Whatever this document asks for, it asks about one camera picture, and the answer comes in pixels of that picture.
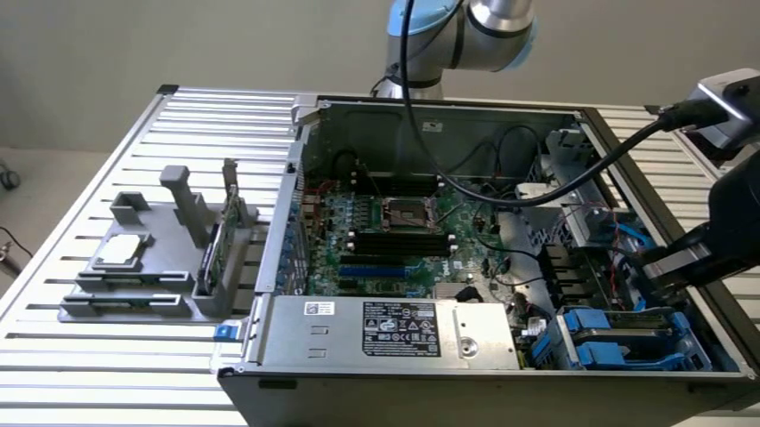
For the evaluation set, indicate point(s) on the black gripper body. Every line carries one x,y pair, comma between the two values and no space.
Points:
738,213

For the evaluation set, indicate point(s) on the green graphics card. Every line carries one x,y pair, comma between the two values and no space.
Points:
236,204

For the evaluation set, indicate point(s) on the open black PC case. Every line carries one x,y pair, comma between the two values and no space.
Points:
415,400

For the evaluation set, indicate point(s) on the green expansion card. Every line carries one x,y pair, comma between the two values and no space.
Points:
208,262

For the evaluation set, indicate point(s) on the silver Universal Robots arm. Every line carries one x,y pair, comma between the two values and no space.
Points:
474,40

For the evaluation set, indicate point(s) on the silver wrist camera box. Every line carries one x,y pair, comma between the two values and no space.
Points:
724,107

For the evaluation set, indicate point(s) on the silver chipset heatsink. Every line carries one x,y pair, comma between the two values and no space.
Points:
454,291

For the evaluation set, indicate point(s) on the dark floor object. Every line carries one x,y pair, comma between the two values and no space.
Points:
8,178

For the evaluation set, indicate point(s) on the black RAM slot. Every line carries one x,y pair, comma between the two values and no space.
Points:
400,254
398,182
400,235
398,178
400,241
400,247
398,192
398,187

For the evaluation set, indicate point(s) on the green motherboard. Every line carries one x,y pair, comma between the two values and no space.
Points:
469,222

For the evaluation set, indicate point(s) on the silver CPU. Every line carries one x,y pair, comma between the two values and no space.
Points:
121,250

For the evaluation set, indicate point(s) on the blue disk bay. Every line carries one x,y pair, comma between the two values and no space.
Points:
599,351

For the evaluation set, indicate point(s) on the blue expansion slot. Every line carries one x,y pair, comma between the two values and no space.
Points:
371,271

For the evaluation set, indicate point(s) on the grey parts rack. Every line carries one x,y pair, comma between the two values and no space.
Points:
172,236

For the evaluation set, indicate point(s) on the blue case latch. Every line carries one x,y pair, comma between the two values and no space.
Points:
225,334

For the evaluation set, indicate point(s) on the green RAM stick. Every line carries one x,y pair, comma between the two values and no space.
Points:
121,307

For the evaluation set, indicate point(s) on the black expansion slot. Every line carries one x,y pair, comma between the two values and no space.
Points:
374,261

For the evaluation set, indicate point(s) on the grey power supply unit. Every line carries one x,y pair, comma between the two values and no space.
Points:
332,329

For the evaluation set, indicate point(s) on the CPU socket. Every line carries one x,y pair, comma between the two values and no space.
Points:
410,214

